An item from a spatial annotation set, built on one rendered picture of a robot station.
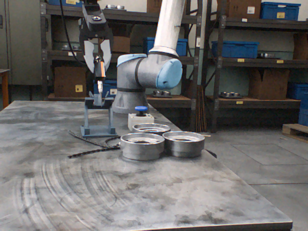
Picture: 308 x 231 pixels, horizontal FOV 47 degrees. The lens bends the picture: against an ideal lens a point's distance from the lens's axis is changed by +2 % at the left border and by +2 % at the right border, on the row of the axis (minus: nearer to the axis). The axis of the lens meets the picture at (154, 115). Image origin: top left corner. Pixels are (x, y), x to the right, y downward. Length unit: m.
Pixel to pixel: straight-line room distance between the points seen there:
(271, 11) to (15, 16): 3.20
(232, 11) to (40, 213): 4.33
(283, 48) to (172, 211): 5.21
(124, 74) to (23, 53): 3.36
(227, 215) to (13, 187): 0.37
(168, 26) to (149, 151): 0.65
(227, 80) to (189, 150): 4.50
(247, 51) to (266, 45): 0.74
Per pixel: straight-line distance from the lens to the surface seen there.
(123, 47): 4.32
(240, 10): 4.78
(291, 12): 5.16
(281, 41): 5.66
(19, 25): 4.65
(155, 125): 0.99
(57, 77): 4.32
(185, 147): 0.81
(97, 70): 0.99
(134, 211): 0.56
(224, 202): 0.61
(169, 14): 1.33
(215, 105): 4.61
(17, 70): 4.66
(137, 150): 0.77
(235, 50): 4.77
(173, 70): 1.28
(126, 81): 1.35
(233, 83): 5.34
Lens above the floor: 1.04
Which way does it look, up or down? 10 degrees down
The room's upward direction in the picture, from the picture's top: 2 degrees clockwise
